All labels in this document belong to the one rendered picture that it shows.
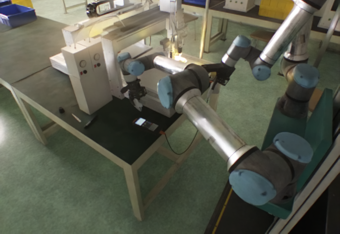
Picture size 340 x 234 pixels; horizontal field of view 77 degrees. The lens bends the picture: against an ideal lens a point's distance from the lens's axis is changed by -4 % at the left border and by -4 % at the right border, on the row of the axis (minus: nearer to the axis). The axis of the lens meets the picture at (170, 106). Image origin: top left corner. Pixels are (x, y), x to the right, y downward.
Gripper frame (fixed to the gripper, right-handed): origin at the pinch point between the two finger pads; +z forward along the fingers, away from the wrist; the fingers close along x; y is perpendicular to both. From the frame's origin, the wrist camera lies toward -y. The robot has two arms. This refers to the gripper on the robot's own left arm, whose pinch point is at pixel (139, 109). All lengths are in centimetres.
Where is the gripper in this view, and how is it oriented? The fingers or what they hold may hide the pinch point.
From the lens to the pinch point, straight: 141.0
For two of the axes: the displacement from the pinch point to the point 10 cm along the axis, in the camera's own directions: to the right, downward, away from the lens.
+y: 8.3, 1.1, -5.5
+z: 2.2, 8.3, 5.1
